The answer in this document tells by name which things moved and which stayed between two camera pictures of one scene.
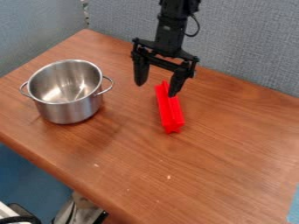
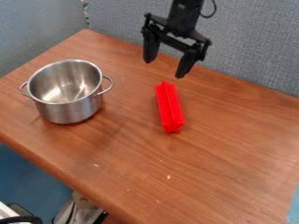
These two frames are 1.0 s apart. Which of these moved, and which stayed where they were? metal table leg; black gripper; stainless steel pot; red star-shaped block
Moved: black gripper
Stayed: metal table leg; red star-shaped block; stainless steel pot
